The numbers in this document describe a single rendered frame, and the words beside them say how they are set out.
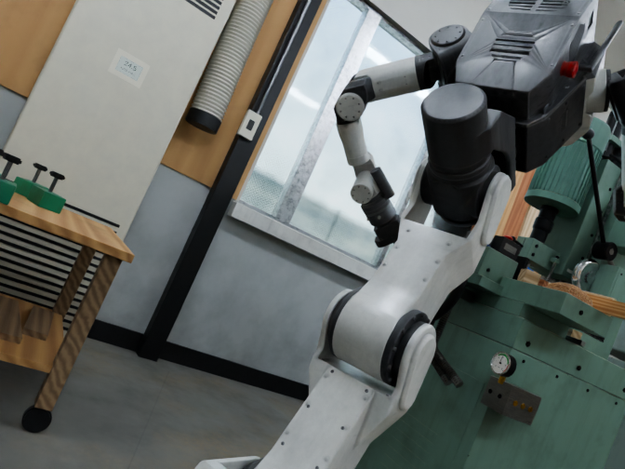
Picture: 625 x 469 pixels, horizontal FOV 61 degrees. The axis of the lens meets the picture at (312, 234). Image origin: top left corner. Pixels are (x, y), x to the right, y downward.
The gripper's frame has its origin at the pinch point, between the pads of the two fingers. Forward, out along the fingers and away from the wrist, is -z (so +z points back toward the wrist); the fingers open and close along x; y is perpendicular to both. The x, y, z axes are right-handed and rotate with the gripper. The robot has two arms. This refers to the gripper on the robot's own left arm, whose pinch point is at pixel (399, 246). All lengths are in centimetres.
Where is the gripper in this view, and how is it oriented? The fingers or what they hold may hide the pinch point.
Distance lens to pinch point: 168.8
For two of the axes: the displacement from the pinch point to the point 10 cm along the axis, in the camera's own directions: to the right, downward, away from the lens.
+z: -5.1, -8.0, -3.2
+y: 1.6, -4.5, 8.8
